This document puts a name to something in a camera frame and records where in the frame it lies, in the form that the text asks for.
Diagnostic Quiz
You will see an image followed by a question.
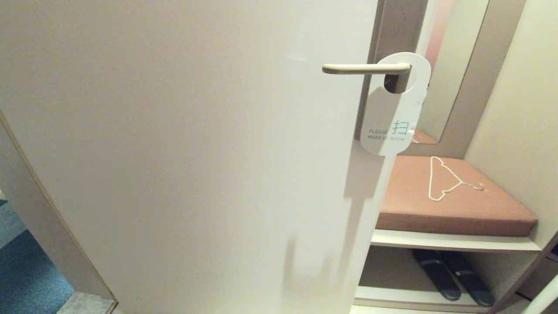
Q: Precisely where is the blue do-not-disturb door sign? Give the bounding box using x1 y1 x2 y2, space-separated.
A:
360 52 432 156

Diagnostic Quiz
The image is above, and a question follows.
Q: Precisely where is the beige room door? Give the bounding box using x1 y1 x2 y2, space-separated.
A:
0 0 432 314

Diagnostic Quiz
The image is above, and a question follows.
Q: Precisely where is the brown leather seat cushion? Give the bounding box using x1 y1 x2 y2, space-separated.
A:
376 155 538 237

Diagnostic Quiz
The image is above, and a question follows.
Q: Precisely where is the white bench shelf board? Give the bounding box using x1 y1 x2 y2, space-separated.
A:
371 229 542 253

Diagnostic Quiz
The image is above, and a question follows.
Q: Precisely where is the white low shelf board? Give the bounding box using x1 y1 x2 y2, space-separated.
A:
354 286 502 312

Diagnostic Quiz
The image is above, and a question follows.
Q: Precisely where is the dark slipper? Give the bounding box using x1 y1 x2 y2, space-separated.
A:
441 251 495 307
412 249 462 301

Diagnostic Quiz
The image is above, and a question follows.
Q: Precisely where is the white slanted bar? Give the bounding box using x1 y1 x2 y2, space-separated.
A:
521 275 558 314

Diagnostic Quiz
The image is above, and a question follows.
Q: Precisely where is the beige lever door handle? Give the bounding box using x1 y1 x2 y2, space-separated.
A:
322 63 412 75

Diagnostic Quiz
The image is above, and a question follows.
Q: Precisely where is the white wire clothes hanger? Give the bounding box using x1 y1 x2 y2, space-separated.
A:
429 156 485 201

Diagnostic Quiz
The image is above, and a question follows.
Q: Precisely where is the taupe framed wall mirror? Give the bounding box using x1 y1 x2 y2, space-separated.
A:
398 0 527 158

